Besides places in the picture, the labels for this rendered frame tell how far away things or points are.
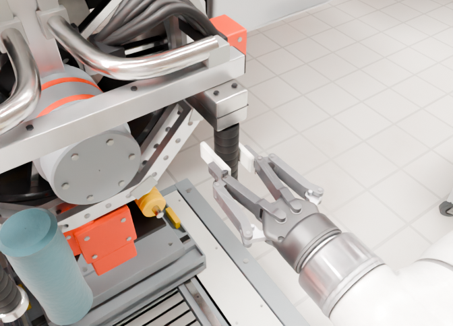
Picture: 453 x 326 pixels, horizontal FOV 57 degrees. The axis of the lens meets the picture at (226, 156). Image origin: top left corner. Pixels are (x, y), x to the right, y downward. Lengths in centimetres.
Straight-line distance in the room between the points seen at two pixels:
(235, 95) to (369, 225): 117
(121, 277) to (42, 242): 56
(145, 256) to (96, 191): 64
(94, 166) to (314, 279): 32
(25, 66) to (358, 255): 42
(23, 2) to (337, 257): 49
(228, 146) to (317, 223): 17
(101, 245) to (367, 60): 188
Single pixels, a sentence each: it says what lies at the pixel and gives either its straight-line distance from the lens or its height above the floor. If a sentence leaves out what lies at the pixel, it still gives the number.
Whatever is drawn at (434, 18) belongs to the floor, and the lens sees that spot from 306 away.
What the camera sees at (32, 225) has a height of 74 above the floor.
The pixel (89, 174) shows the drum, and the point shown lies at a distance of 60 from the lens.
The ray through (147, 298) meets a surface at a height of 12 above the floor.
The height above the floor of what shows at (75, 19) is 85.
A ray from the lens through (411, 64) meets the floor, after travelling 253.
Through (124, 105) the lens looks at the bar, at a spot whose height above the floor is 98.
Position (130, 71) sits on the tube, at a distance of 49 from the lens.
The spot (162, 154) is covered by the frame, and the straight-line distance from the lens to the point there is 86.
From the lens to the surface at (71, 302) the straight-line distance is 85.
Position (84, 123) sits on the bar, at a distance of 49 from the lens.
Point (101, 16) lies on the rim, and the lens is 78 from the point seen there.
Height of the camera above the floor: 127
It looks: 46 degrees down
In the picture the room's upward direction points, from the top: straight up
